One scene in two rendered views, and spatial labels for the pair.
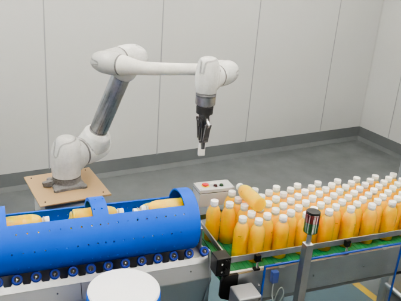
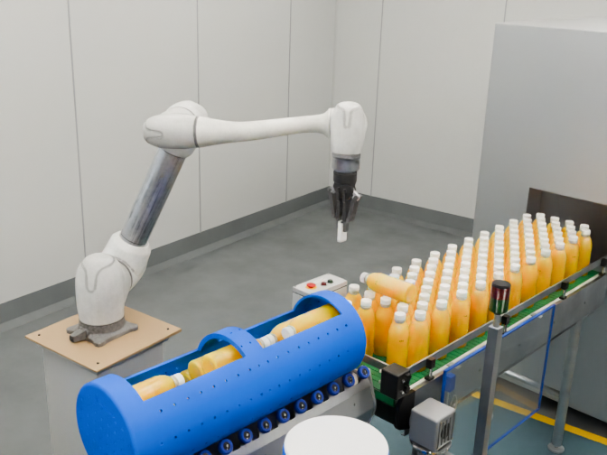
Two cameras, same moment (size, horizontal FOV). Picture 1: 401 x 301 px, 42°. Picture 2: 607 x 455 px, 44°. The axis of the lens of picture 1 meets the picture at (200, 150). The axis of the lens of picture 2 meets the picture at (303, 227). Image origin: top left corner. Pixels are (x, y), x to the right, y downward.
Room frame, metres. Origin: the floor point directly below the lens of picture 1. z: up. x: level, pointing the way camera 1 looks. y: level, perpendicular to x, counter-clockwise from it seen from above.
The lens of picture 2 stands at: (0.15, 1.03, 2.24)
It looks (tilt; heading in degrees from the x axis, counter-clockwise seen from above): 19 degrees down; 337
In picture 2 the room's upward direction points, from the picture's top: 2 degrees clockwise
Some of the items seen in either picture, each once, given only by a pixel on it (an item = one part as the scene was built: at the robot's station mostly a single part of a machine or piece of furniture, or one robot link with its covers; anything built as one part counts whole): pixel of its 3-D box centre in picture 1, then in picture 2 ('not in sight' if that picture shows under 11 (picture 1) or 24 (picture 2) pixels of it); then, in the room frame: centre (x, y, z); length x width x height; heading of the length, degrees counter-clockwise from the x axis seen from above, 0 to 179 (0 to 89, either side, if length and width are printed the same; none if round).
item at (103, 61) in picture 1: (108, 62); (171, 130); (2.52, 0.48, 1.72); 0.18 x 0.14 x 0.13; 60
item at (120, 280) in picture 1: (123, 289); (336, 446); (1.69, 0.25, 1.03); 0.28 x 0.28 x 0.01
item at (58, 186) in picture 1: (62, 180); (98, 325); (2.60, 0.74, 1.04); 0.22 x 0.18 x 0.06; 121
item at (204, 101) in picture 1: (205, 99); (345, 162); (2.23, 0.00, 1.66); 0.09 x 0.09 x 0.06
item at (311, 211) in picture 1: (310, 227); (499, 304); (2.03, -0.50, 1.18); 0.06 x 0.06 x 0.16
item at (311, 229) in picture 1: (311, 226); (499, 303); (2.03, -0.50, 1.18); 0.06 x 0.06 x 0.05
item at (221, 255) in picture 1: (220, 263); (394, 382); (2.04, -0.13, 0.95); 0.10 x 0.07 x 0.10; 23
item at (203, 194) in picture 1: (213, 193); (320, 295); (2.55, -0.09, 1.05); 0.20 x 0.10 x 0.10; 113
